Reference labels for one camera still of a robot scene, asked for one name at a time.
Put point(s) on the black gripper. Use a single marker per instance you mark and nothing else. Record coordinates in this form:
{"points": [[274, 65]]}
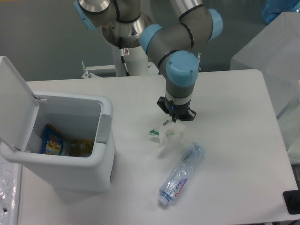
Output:
{"points": [[177, 108]]}

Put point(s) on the white tissue wrapper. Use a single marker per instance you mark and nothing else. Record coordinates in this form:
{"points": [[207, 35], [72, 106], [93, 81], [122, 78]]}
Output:
{"points": [[167, 131]]}

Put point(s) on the clear plastic water bottle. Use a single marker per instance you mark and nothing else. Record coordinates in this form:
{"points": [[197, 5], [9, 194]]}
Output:
{"points": [[180, 174]]}

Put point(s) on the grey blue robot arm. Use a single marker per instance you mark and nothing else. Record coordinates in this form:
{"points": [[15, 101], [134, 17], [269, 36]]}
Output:
{"points": [[125, 26]]}

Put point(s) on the white trash can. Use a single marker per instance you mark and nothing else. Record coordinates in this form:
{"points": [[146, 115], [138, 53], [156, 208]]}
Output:
{"points": [[76, 116]]}

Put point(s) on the white trash can lid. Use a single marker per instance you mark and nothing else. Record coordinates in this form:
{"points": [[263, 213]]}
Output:
{"points": [[19, 107]]}

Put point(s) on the blue snack packet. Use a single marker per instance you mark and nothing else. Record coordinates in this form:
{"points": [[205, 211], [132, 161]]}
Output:
{"points": [[54, 142]]}

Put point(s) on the blue water jug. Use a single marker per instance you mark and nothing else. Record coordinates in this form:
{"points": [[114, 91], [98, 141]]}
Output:
{"points": [[273, 8]]}

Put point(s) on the black device at edge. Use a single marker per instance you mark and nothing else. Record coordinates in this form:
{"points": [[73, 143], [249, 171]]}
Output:
{"points": [[292, 201]]}

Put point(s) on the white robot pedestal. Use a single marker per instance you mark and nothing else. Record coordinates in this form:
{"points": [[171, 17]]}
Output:
{"points": [[126, 62]]}

